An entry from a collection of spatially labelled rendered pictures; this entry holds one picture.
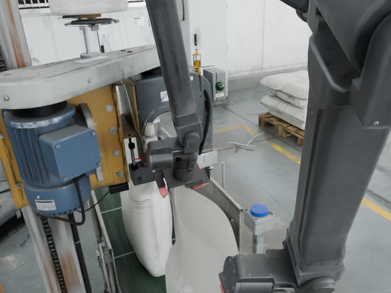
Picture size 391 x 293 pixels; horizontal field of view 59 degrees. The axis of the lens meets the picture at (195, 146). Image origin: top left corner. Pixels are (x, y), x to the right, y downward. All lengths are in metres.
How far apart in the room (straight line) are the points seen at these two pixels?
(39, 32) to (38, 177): 2.91
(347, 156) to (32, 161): 0.69
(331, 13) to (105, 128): 0.88
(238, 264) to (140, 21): 3.44
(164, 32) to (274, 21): 5.44
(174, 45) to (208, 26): 4.13
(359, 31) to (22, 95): 0.67
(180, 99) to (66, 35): 3.00
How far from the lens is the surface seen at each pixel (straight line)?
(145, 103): 1.03
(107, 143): 1.05
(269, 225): 1.27
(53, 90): 0.77
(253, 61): 5.99
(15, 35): 1.02
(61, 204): 0.88
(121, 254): 1.85
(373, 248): 2.58
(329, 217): 0.38
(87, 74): 0.83
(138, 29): 3.82
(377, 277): 2.39
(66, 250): 1.28
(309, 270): 0.48
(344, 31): 0.20
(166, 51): 0.72
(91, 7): 0.77
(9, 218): 2.86
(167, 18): 0.71
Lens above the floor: 1.57
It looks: 24 degrees down
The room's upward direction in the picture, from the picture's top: 3 degrees counter-clockwise
